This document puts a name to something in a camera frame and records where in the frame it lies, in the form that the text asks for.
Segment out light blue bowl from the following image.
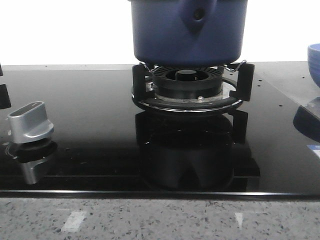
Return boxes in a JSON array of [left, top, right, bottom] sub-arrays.
[[307, 43, 320, 87]]

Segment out black pot support grate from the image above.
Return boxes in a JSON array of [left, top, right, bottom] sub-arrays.
[[131, 60, 255, 115]]

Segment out dark blue cooking pot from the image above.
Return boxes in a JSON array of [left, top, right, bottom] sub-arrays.
[[130, 0, 248, 67]]

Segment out black gas burner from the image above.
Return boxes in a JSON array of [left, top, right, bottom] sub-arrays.
[[152, 66, 223, 103]]

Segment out black glass gas cooktop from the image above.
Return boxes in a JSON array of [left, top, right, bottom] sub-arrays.
[[0, 61, 320, 200]]

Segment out silver stove knob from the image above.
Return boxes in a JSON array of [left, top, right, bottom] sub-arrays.
[[7, 101, 54, 144]]

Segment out black left burner grate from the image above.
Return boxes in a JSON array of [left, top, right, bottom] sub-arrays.
[[0, 62, 12, 110]]

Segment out blue label sticker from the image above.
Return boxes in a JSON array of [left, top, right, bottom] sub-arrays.
[[307, 145, 320, 158]]

